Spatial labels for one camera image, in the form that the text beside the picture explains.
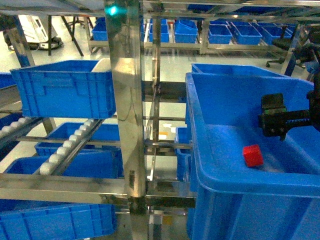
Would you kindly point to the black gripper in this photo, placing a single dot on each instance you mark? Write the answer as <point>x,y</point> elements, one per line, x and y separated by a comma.
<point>276,121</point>

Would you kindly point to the blue crate upper left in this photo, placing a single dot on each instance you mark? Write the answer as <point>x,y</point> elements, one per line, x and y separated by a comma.
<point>67,89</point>

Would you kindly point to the red magnetic block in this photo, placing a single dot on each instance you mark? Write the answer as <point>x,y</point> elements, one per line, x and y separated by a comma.
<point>252,156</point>

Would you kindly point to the large blue tote bin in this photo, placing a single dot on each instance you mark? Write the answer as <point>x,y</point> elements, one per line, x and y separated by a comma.
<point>279,200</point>

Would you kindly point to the white roller track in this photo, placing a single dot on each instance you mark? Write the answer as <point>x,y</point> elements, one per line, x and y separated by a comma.
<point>75,135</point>

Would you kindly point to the reflective steel post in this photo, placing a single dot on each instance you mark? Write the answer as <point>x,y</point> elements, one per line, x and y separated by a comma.
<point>126,52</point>

